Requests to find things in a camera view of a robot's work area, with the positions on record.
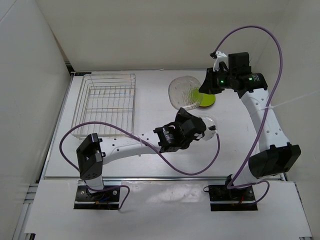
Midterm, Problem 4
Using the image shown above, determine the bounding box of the clear glass plate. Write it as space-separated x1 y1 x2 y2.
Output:
168 75 203 111
197 114 218 141

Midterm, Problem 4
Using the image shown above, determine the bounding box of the green plate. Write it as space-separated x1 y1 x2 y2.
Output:
192 88 216 108

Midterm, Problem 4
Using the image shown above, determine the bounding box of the wire dish rack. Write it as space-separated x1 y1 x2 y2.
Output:
71 72 136 134

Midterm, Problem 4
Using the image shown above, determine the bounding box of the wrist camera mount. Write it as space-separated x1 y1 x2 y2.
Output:
200 125 217 141
210 51 228 72

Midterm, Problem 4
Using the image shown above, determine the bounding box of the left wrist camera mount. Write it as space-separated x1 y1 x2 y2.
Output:
200 125 217 141

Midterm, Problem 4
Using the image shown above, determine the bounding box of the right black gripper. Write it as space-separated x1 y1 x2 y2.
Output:
198 67 236 95

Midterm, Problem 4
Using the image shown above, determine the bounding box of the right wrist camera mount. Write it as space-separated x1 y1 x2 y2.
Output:
210 51 228 72

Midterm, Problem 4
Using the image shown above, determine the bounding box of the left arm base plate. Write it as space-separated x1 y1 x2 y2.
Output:
73 182 121 210

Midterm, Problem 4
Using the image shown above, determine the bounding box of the orange plate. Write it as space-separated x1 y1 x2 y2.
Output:
198 103 214 110

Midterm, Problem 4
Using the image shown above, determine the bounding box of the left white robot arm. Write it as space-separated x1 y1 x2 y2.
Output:
76 108 216 200

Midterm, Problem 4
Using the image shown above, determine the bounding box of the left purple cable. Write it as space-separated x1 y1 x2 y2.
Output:
59 121 221 210

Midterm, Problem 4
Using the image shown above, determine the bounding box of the white zip tie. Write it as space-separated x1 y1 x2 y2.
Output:
259 90 320 111

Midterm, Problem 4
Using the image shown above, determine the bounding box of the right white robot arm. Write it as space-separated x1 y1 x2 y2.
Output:
199 51 301 200

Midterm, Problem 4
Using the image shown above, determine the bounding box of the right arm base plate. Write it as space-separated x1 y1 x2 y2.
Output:
203 185 258 212

